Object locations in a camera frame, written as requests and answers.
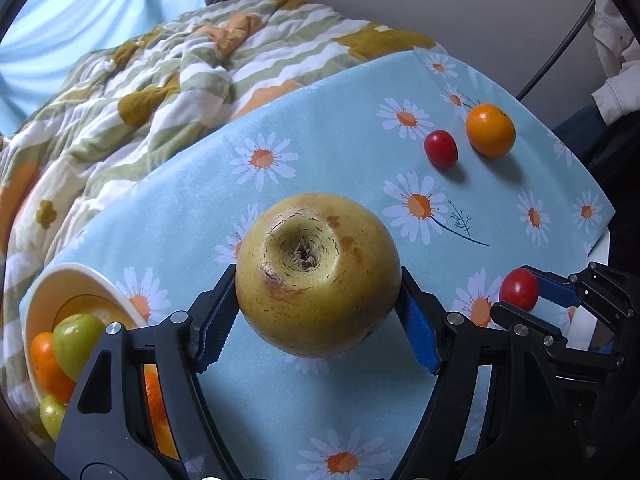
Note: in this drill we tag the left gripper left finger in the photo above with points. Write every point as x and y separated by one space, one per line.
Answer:
107 431

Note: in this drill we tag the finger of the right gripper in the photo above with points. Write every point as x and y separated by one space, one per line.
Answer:
552 287
523 333

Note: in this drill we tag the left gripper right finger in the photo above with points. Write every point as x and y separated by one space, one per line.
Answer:
452 349

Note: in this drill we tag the red cherry tomato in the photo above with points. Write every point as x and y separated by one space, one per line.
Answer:
441 149
520 288

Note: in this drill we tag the small orange mandarin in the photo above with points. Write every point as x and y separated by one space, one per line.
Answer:
159 421

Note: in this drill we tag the small green apple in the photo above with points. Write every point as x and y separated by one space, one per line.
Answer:
52 414

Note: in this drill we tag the large orange mandarin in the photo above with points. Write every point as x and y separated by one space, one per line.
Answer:
47 370

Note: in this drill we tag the yellow pear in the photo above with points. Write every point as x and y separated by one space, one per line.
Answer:
316 274

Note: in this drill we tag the orange round fruit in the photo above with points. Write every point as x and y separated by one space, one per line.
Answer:
490 130

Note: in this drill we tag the green striped floral quilt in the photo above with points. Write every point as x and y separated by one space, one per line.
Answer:
124 111

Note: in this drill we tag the blue window cloth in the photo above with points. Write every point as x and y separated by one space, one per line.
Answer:
49 36

